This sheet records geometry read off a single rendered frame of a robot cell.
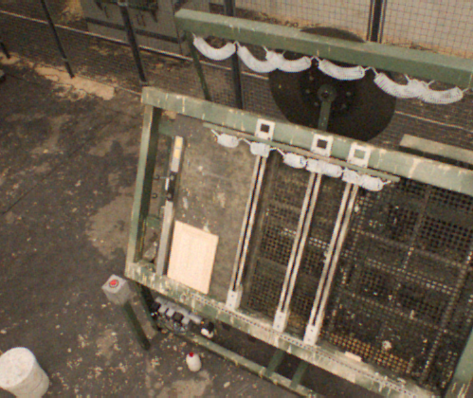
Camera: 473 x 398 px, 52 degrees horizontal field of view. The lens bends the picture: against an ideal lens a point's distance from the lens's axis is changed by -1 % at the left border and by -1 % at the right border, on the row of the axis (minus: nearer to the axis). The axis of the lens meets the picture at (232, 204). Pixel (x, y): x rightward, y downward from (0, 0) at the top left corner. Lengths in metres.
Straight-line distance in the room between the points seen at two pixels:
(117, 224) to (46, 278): 0.83
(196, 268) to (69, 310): 1.68
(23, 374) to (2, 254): 1.64
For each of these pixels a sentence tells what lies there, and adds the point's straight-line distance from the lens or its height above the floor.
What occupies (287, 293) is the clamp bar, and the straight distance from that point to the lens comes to 2.88.
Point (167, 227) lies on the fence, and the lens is 3.16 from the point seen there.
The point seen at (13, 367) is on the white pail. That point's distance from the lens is 4.01.
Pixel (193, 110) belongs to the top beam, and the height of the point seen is 1.90.
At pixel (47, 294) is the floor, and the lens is 4.70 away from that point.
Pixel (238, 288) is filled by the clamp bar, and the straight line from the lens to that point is 2.98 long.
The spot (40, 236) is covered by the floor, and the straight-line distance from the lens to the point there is 5.18.
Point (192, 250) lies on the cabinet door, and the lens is 3.13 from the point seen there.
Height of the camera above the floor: 3.56
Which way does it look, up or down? 47 degrees down
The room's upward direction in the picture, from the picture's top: 8 degrees counter-clockwise
